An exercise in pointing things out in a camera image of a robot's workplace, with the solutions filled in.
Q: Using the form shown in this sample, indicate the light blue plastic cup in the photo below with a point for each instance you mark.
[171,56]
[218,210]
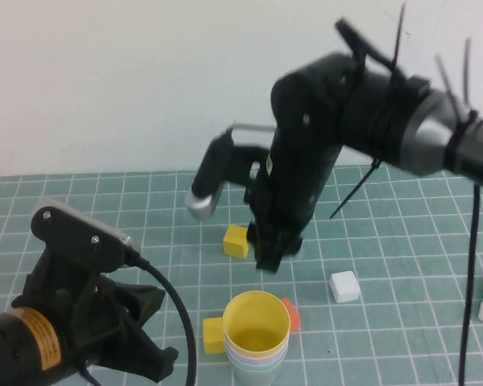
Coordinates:
[235,360]

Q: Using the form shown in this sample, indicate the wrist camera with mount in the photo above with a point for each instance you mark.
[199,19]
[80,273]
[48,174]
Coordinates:
[209,181]
[76,237]

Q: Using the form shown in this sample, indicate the black zip tie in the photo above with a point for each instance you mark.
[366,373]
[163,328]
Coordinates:
[465,80]
[354,191]
[398,40]

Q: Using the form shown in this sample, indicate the pink plastic cup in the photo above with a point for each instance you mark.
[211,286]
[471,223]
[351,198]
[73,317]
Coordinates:
[231,353]

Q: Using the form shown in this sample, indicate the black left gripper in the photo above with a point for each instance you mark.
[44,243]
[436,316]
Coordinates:
[24,350]

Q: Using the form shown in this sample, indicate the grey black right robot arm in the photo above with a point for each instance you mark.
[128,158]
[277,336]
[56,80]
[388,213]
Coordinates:
[426,128]

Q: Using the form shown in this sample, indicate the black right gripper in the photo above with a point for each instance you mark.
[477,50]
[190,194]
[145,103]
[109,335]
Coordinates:
[294,185]

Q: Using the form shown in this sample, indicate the green plastic cup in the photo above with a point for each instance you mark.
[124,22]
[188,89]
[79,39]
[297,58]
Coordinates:
[253,376]

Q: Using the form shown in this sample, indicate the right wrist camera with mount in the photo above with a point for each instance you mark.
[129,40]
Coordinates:
[209,181]

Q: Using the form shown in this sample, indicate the teal grid tablecloth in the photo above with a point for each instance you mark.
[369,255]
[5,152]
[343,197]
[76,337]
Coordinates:
[386,261]

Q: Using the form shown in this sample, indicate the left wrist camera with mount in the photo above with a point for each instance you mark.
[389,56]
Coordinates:
[76,237]

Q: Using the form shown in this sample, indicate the orange foam cube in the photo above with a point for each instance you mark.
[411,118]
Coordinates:
[294,315]

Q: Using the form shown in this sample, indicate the yellow foam cube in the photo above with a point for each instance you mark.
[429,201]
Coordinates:
[212,333]
[235,241]

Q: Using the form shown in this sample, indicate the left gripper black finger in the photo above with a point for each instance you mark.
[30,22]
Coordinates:
[161,366]

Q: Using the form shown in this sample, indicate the white foam cube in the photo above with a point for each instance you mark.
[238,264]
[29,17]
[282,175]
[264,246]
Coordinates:
[345,286]

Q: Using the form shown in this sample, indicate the yellow plastic cup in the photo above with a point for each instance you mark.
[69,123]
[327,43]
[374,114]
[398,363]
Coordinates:
[255,313]

